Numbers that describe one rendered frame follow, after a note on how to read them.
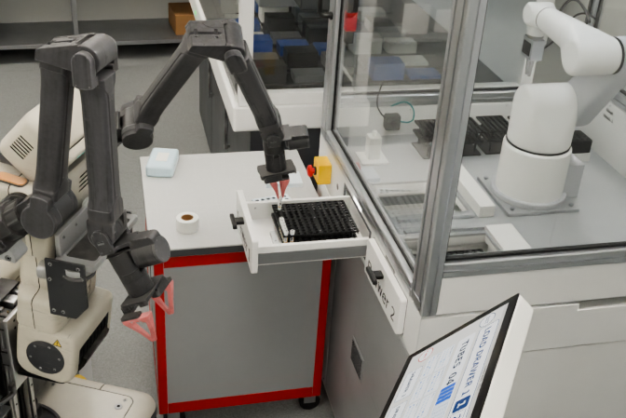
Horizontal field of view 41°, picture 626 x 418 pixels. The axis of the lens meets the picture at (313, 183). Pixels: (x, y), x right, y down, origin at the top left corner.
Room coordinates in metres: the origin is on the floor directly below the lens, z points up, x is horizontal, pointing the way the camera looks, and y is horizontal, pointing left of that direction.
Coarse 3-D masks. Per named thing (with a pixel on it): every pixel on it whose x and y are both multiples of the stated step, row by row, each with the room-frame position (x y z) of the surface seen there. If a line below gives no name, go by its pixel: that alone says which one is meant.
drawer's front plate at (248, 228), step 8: (240, 192) 2.15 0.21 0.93; (240, 200) 2.10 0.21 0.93; (240, 208) 2.08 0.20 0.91; (240, 216) 2.08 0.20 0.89; (248, 216) 2.01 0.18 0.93; (248, 224) 1.97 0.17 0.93; (248, 232) 1.95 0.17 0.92; (248, 240) 1.95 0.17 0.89; (256, 240) 1.89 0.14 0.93; (248, 248) 1.94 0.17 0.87; (256, 248) 1.89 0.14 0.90; (248, 256) 1.94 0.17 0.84; (256, 256) 1.89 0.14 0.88; (256, 264) 1.89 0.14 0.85; (256, 272) 1.89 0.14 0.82
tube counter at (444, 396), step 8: (448, 376) 1.20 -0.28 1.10; (456, 376) 1.18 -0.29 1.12; (448, 384) 1.17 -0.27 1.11; (440, 392) 1.16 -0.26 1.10; (448, 392) 1.14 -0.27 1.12; (440, 400) 1.13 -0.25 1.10; (448, 400) 1.11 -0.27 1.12; (440, 408) 1.10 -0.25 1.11; (432, 416) 1.09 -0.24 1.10; (440, 416) 1.08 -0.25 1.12
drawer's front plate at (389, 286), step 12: (372, 240) 1.93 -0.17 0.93; (372, 252) 1.90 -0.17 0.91; (372, 264) 1.89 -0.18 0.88; (384, 264) 1.82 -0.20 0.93; (384, 276) 1.79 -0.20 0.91; (384, 288) 1.78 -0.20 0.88; (396, 288) 1.71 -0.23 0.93; (384, 300) 1.77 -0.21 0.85; (396, 300) 1.69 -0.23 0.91; (396, 312) 1.68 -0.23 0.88; (396, 324) 1.67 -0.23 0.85
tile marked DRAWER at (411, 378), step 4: (420, 368) 1.32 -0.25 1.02; (412, 372) 1.32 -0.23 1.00; (416, 372) 1.31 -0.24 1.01; (408, 376) 1.32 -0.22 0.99; (412, 376) 1.30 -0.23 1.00; (416, 376) 1.29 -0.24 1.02; (404, 380) 1.31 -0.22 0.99; (408, 380) 1.30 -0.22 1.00; (412, 380) 1.29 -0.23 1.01; (416, 380) 1.27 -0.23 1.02; (404, 384) 1.29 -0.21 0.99; (408, 384) 1.28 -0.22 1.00; (412, 384) 1.27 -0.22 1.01; (404, 388) 1.27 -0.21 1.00; (408, 388) 1.26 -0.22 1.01; (412, 388) 1.25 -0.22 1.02; (400, 392) 1.27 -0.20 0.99; (404, 392) 1.26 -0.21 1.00; (408, 392) 1.25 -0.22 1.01; (400, 396) 1.25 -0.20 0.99; (404, 396) 1.24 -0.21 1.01; (396, 400) 1.25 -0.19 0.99
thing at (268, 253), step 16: (256, 208) 2.15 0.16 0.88; (352, 208) 2.21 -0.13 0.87; (256, 224) 2.12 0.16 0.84; (272, 224) 2.13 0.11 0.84; (320, 240) 1.97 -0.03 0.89; (336, 240) 1.97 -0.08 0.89; (352, 240) 1.98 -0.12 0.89; (272, 256) 1.92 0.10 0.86; (288, 256) 1.93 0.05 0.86; (304, 256) 1.94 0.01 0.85; (320, 256) 1.95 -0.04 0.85; (336, 256) 1.97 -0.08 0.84; (352, 256) 1.98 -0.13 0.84
